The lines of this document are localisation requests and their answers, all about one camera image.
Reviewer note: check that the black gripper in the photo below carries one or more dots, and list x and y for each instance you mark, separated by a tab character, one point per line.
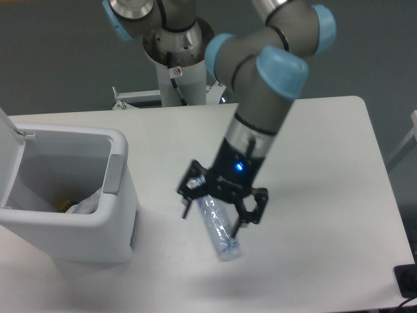
233	179

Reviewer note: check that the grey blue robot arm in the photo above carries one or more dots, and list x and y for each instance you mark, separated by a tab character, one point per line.
266	70

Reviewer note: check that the white plastic wrapper bag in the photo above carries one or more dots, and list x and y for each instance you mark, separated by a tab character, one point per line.
87	206

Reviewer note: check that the yellow trash in can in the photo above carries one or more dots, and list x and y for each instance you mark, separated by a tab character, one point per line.
64	205

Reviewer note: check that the black device at table edge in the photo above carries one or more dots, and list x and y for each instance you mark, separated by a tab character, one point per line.
406	279

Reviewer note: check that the white metal base frame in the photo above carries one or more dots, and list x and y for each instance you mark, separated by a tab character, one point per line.
217	93

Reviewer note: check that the white trash can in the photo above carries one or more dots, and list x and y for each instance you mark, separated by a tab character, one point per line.
74	162

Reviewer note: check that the white trash can lid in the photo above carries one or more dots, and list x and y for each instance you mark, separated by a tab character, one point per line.
12	148

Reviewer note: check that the white furniture leg right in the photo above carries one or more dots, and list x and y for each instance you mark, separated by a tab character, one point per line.
404	147

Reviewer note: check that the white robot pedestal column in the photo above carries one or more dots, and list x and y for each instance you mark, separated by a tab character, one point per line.
179	59

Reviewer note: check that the clear plastic water bottle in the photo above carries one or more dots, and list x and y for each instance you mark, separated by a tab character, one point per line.
218	226

